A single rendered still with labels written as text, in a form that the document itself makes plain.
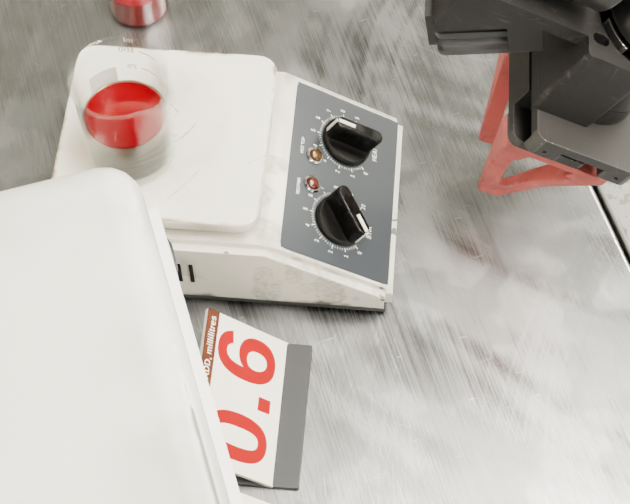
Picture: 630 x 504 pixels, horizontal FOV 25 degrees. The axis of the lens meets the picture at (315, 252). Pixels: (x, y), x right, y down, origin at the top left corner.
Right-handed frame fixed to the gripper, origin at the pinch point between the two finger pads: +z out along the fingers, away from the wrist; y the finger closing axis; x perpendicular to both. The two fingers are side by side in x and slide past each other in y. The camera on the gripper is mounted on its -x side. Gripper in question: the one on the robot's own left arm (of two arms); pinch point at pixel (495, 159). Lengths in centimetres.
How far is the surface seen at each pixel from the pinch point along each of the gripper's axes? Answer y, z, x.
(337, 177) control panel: 1.0, 5.5, -7.5
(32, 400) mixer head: 40, -43, -33
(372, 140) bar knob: -1.3, 3.9, -6.2
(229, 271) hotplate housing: 7.6, 8.5, -12.5
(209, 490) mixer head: 41, -44, -31
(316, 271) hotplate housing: 7.4, 5.9, -8.1
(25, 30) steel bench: -12.5, 19.8, -25.1
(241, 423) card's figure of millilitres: 16.0, 9.9, -10.1
